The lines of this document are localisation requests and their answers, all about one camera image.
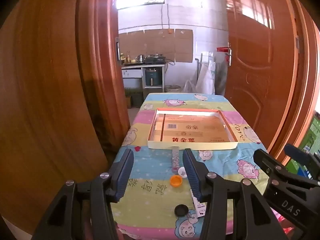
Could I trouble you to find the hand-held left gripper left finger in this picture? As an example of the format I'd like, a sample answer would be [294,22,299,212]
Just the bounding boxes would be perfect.
[32,149,135,240]

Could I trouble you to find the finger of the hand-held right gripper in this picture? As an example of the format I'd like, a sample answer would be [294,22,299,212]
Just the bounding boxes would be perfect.
[253,149,320,193]
[284,144,320,180]

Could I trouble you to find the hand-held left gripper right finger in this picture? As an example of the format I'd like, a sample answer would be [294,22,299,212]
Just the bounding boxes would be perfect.
[182,149,288,240]

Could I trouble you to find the yellow-orange bottle cap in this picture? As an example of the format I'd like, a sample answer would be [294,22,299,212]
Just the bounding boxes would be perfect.
[169,175,183,187]

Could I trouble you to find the white cartoon patterned box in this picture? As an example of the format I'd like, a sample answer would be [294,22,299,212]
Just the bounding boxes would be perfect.
[190,189,208,218]

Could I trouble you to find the black bottle cap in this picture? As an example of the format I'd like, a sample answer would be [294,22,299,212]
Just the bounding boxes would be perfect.
[174,204,188,217]

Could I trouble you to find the shallow cardboard tray orange rim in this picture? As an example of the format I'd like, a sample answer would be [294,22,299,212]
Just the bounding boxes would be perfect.
[147,108,239,150]

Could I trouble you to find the green printed carton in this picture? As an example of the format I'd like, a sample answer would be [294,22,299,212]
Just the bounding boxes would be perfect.
[286,112,320,180]

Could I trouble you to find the box of green onions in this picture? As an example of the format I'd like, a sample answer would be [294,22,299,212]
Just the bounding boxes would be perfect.
[124,87,133,108]

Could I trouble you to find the brown wooden door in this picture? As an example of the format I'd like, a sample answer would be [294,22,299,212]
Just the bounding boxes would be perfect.
[221,0,299,160]

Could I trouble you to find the clear plastic bag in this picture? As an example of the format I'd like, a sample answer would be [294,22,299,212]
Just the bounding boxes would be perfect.
[184,79,197,93]

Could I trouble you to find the white woven sack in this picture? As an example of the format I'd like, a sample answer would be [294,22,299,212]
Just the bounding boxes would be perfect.
[196,60,216,95]

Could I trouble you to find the white kitchen cabinet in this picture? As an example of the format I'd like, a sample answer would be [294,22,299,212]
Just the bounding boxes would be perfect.
[122,64,166,93]

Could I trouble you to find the green air fryer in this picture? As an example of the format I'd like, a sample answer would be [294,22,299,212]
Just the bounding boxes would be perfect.
[145,67,162,87]

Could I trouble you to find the metal pipe rack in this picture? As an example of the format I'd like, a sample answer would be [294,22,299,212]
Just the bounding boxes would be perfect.
[195,52,215,80]

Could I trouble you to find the black gas stove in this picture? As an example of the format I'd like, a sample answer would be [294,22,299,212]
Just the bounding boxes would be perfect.
[144,54,167,64]

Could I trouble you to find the silver door handle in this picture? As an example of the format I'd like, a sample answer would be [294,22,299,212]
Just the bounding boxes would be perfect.
[225,42,232,67]

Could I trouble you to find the brown wooden door frame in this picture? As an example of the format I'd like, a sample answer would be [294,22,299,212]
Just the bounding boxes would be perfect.
[75,0,320,165]

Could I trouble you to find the cardboard sheet on wall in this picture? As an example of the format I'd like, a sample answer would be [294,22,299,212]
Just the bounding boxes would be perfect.
[119,29,194,63]

